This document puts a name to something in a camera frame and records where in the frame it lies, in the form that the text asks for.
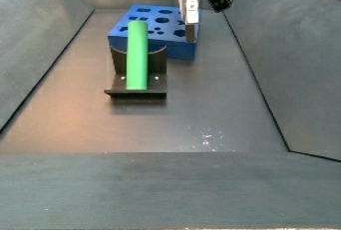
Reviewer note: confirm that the green oval cylinder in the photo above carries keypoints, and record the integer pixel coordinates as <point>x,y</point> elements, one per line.
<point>137,55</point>

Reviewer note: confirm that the black cradle fixture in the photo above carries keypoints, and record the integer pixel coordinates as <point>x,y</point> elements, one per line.
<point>156,76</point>

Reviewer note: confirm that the blue foam shape block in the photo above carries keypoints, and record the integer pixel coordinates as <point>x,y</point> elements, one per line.
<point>165,30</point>

